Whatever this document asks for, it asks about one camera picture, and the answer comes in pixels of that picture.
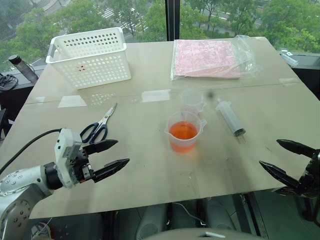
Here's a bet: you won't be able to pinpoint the thin white wire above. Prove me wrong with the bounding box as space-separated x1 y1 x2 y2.
171 201 209 226

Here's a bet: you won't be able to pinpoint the black tangled cables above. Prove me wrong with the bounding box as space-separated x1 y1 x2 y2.
0 73 19 91

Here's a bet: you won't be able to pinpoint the black window ledge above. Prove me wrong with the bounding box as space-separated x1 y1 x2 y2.
281 51 320 101

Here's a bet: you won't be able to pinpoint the pink sheets in plastic bag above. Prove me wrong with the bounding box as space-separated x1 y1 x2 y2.
170 34 262 82

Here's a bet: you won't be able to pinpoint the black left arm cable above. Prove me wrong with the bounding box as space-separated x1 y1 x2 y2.
0 128 63 175

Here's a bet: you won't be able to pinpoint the dark window frame post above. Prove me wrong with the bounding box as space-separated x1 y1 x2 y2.
165 0 182 42

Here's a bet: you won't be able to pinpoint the beaker with orange liquid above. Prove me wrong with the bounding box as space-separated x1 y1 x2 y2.
163 110 209 153

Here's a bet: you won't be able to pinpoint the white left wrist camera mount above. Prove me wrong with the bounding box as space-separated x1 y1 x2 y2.
54 128 84 189

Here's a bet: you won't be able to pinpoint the black side desk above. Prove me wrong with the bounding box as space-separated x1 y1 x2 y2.
0 65 46 141

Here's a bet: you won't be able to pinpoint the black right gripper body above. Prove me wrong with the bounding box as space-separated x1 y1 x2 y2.
273 148 320 199

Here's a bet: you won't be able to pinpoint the clear plastic syringe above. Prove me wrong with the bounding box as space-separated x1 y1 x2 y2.
215 98 247 145

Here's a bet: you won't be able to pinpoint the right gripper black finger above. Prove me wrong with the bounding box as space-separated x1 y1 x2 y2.
276 139 317 159
258 160 301 189

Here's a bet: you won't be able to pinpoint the pink sheet stack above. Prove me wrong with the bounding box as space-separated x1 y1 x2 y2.
172 39 241 80

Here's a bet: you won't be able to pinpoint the blue-handled scissors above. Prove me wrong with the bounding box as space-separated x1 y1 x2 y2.
79 102 118 145

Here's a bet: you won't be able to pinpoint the black-capped dark bottle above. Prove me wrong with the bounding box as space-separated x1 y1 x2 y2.
8 54 40 83

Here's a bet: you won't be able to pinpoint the small clear beaker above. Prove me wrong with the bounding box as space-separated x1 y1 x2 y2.
179 88 208 114

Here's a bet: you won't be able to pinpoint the black table leg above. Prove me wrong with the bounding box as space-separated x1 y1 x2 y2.
101 210 119 240
239 191 270 240

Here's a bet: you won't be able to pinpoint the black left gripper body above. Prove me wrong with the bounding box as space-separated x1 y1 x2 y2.
71 145 98 185

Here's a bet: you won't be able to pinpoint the white perforated plastic basket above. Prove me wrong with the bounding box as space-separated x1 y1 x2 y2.
45 26 133 91

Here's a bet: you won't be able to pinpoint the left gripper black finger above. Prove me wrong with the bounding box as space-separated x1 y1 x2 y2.
82 139 119 155
93 157 131 184

